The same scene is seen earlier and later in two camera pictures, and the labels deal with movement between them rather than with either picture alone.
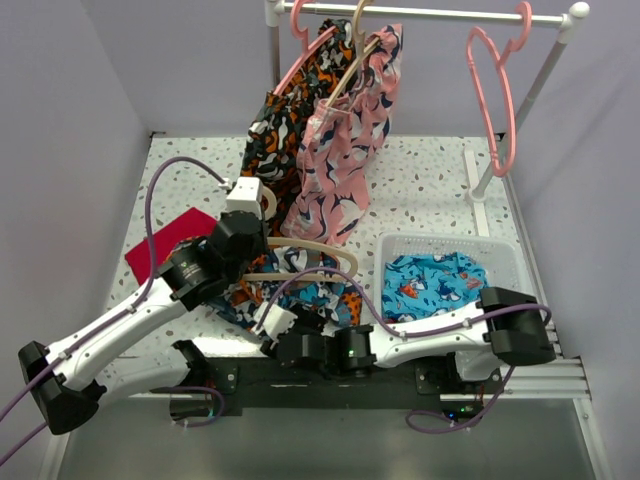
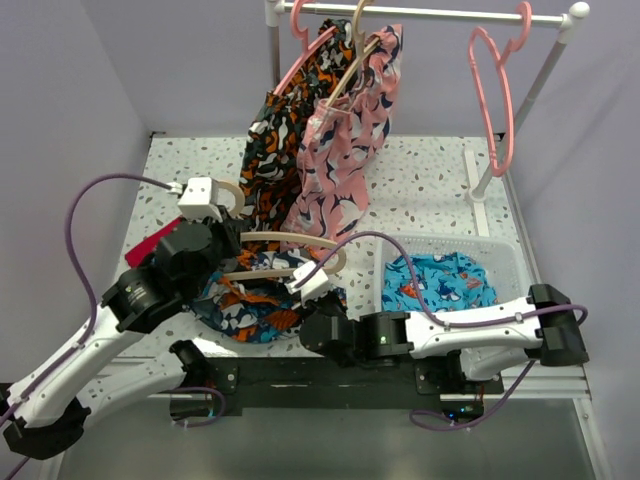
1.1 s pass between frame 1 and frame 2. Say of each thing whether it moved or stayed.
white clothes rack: stayed
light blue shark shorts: stayed
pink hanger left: stayed
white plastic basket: stayed
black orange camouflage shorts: stayed
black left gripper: moved
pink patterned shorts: stayed
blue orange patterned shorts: moved
